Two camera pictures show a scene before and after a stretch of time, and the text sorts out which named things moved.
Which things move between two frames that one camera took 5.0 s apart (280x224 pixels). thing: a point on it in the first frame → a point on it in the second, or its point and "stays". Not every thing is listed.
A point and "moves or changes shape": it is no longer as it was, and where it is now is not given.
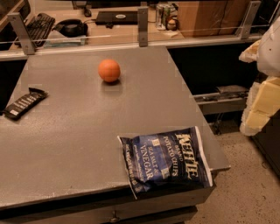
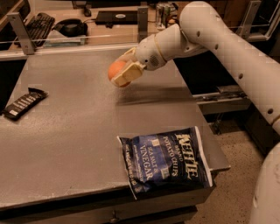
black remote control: (31, 99) stays
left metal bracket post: (23, 33) stays
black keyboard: (40, 27) stays
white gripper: (269, 53) → (148, 54)
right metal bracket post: (249, 19) stays
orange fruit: (109, 70) moves or changes shape
